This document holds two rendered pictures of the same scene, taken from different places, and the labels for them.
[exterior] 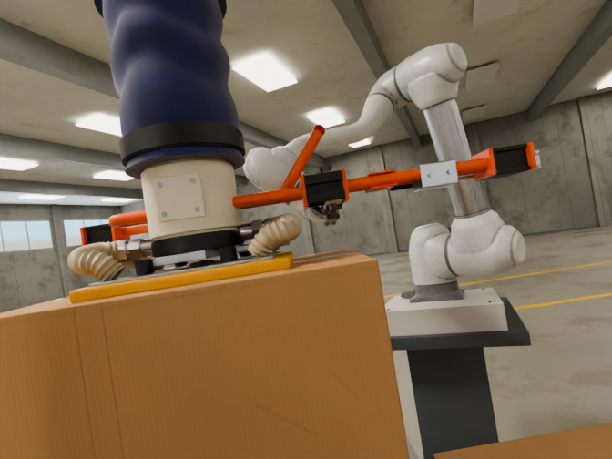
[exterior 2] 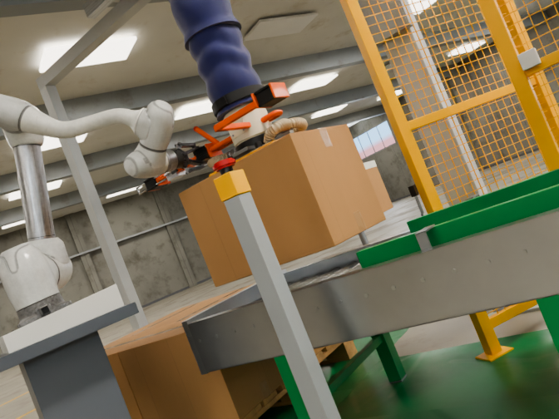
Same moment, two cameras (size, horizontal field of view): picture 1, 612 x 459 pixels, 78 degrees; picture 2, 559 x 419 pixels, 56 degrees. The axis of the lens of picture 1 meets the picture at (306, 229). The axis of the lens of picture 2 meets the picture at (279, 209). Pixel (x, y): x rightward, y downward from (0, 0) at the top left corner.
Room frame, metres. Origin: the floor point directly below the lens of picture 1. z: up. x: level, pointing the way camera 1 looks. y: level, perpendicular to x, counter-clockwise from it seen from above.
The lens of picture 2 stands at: (2.41, 1.42, 0.80)
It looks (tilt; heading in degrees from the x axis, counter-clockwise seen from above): 2 degrees up; 216
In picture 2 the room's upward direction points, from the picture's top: 22 degrees counter-clockwise
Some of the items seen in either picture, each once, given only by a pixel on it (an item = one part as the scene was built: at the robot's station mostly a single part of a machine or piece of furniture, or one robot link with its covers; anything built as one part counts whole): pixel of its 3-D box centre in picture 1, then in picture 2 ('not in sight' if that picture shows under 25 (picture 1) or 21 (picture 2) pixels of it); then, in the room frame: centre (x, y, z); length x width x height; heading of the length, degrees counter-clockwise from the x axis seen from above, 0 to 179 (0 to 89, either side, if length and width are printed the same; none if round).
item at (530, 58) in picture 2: not in sight; (529, 59); (0.33, 1.14, 1.02); 0.06 x 0.03 x 0.06; 92
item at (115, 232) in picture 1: (106, 234); (270, 95); (0.98, 0.51, 1.21); 0.09 x 0.08 x 0.05; 1
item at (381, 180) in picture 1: (296, 200); (197, 150); (0.85, 0.01, 1.20); 0.93 x 0.30 x 0.04; 91
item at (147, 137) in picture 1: (186, 150); (239, 101); (0.73, 0.21, 1.32); 0.23 x 0.23 x 0.04
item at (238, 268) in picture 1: (188, 268); not in sight; (0.63, 0.20, 1.10); 0.34 x 0.10 x 0.05; 91
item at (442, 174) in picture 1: (433, 176); (175, 173); (0.73, -0.26, 1.20); 0.07 x 0.07 x 0.04; 1
